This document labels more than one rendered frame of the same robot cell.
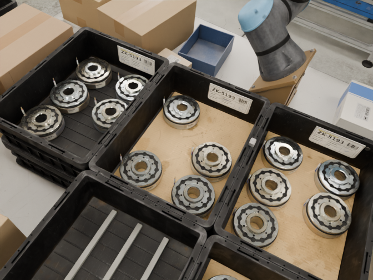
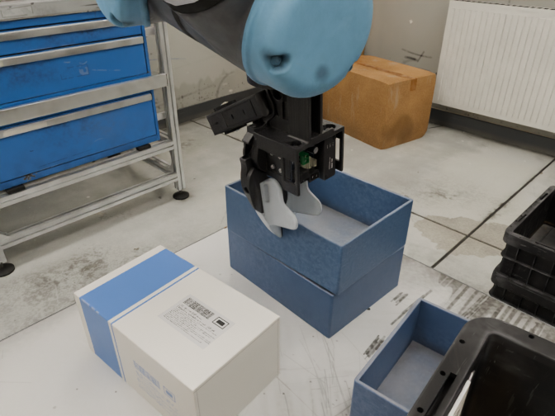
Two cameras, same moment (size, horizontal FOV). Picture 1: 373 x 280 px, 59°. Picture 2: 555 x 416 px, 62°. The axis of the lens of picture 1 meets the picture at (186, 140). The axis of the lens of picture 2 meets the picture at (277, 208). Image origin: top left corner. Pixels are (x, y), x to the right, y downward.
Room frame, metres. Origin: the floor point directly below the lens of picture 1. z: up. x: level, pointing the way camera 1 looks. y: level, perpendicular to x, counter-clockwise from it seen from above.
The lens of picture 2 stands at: (0.55, -0.24, 1.14)
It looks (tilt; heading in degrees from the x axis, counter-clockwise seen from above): 31 degrees down; 288
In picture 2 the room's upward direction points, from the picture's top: straight up
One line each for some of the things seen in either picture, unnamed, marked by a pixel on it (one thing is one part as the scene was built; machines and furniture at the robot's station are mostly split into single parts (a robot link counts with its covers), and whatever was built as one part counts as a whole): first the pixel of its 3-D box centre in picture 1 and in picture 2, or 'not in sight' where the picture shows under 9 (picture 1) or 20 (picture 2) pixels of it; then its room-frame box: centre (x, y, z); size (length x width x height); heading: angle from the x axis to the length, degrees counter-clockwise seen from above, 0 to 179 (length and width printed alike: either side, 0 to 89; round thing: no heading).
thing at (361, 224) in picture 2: not in sight; (315, 215); (0.67, -0.77, 0.81); 0.20 x 0.15 x 0.07; 153
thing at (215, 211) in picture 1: (187, 133); not in sight; (0.48, 0.00, 0.92); 0.40 x 0.30 x 0.02; 159
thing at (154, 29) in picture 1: (148, 23); not in sight; (1.08, 0.20, 0.78); 0.30 x 0.22 x 0.16; 147
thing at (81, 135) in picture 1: (88, 100); not in sight; (0.58, 0.28, 0.87); 0.40 x 0.30 x 0.11; 159
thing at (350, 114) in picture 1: (357, 113); (177, 333); (0.78, -0.57, 0.74); 0.20 x 0.12 x 0.09; 158
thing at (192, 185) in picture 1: (193, 193); not in sight; (0.35, -0.03, 0.86); 0.05 x 0.05 x 0.01
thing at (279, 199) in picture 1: (270, 186); not in sight; (0.39, -0.22, 0.86); 0.10 x 0.10 x 0.01
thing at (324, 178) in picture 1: (338, 176); not in sight; (0.44, -0.39, 0.86); 0.10 x 0.10 x 0.01
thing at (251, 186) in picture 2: not in sight; (261, 174); (0.71, -0.67, 0.90); 0.05 x 0.02 x 0.09; 62
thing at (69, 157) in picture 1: (85, 87); not in sight; (0.58, 0.28, 0.92); 0.40 x 0.30 x 0.02; 159
